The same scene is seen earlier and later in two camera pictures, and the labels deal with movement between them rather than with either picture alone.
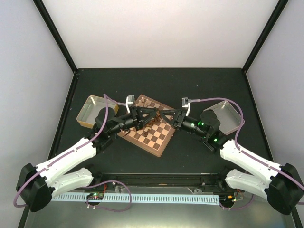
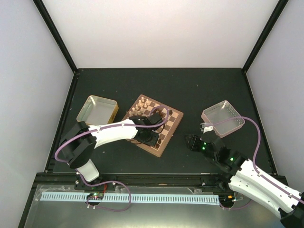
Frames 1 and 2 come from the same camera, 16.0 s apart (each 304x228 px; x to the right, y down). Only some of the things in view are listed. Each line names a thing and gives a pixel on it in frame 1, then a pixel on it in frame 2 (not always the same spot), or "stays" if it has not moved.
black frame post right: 280,6 stays
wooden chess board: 156,136 stays
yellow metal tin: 89,112 stays
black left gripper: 137,112 to 153,142
